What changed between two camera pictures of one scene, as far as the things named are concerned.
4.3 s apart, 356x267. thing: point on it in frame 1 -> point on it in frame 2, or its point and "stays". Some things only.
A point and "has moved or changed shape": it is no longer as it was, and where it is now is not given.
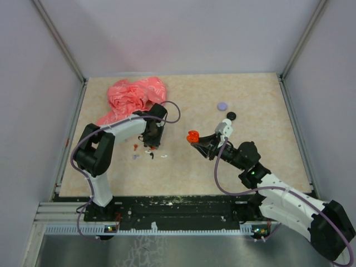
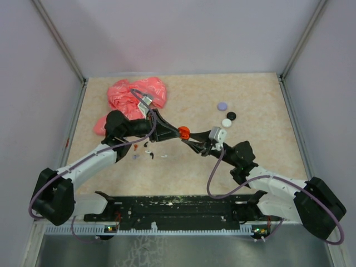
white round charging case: x=227 y=121 stays
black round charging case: x=231 y=115 stays
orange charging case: x=193 y=137 has moved or changed shape
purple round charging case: x=222 y=106 stays
